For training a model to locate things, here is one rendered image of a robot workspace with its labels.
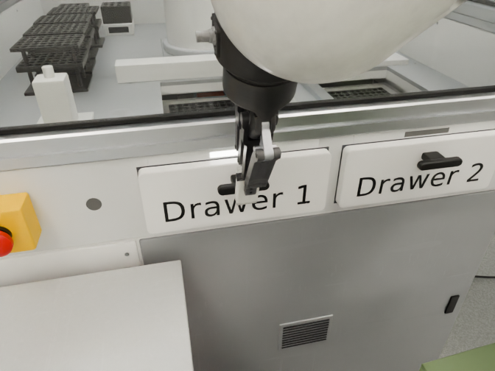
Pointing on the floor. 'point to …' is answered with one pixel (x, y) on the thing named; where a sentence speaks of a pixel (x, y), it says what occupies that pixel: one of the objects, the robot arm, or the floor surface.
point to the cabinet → (309, 283)
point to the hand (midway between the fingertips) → (247, 185)
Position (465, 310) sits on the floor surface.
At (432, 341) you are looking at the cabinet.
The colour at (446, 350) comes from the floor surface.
